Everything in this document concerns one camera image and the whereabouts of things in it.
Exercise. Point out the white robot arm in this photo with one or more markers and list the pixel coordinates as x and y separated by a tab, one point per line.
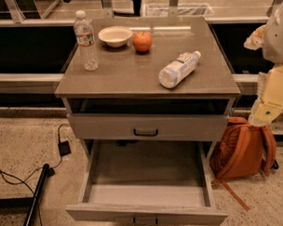
269	38

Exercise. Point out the upright clear water bottle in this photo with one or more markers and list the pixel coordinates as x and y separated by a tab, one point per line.
84	34

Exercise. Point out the grey drawer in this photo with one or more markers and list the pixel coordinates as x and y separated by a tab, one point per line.
147	183
120	126

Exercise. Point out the white bowl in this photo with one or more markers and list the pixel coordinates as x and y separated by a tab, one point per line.
115	36

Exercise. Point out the grey drawer cabinet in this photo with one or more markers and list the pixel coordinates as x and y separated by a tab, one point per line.
128	82

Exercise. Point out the lying clear water bottle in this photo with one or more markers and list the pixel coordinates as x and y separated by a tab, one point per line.
177	70

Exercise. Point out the orange backpack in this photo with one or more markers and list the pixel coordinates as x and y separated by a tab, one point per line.
243	150

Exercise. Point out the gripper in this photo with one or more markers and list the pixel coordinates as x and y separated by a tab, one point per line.
276	40

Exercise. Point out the grey top drawer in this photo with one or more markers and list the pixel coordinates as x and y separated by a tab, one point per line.
120	126

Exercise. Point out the black power adapter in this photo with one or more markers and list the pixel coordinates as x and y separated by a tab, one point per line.
64	148

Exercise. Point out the black stand leg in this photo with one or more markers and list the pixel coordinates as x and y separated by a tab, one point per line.
30	203

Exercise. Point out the red apple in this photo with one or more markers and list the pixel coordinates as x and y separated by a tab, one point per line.
142	41

